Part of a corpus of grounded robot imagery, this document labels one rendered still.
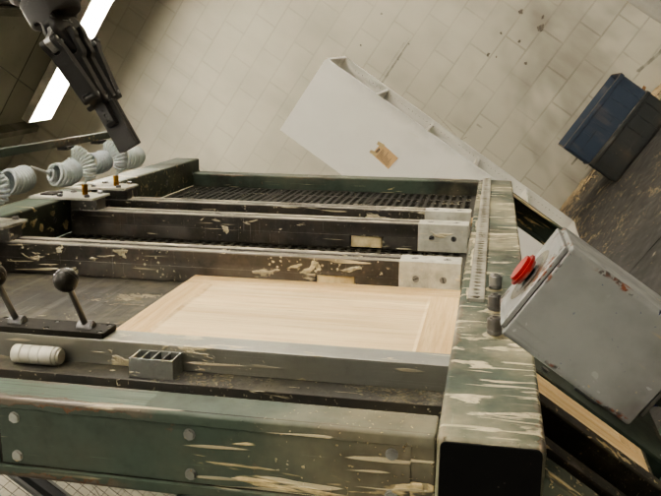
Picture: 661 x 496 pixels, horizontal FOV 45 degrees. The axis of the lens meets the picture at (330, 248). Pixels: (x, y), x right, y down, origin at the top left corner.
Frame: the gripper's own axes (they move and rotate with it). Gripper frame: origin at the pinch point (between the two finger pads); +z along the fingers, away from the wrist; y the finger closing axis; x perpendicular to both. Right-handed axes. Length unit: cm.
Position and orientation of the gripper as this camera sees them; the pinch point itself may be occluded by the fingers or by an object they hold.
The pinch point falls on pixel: (117, 126)
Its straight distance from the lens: 117.1
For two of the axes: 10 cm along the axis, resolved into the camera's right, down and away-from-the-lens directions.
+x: 8.6, -4.3, -2.8
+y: -2.0, 2.2, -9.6
